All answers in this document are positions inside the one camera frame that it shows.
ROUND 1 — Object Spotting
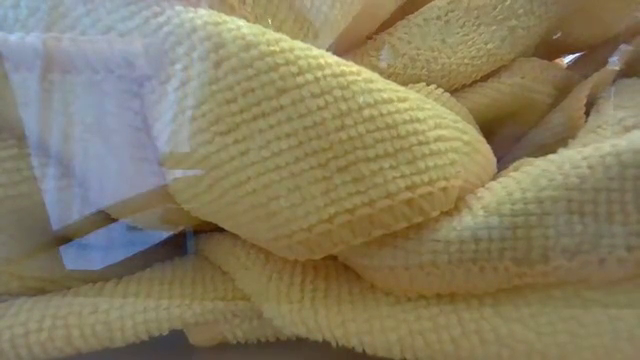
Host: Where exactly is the yellow microfiber towel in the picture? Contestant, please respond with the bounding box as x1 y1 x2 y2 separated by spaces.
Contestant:
0 232 640 360
339 74 640 296
344 0 640 94
144 4 499 261

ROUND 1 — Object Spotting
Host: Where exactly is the clear plastic basket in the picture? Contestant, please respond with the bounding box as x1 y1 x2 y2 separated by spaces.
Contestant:
0 0 640 360

